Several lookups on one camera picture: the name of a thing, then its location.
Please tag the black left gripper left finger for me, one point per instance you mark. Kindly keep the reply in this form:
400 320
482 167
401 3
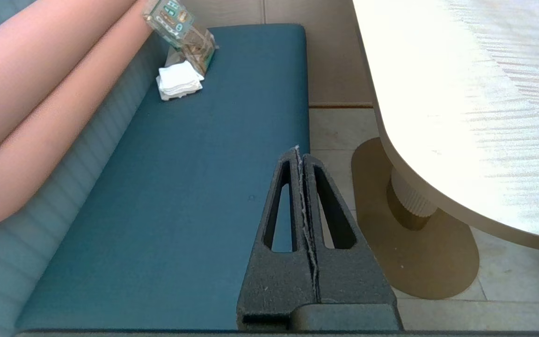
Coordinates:
269 281

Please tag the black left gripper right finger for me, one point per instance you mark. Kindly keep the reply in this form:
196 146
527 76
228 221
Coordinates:
353 281

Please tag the dark blue seat cushion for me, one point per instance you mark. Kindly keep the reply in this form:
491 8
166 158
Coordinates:
180 187

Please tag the white napkin stack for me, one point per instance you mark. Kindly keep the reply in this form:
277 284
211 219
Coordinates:
178 79

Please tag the pink bolster cushion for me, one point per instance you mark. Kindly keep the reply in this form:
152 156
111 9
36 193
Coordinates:
17 70
40 164

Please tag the green snack packet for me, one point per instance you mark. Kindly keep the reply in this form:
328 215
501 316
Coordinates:
176 23

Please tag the round beige table pedestal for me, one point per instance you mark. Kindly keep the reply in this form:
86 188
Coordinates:
428 267

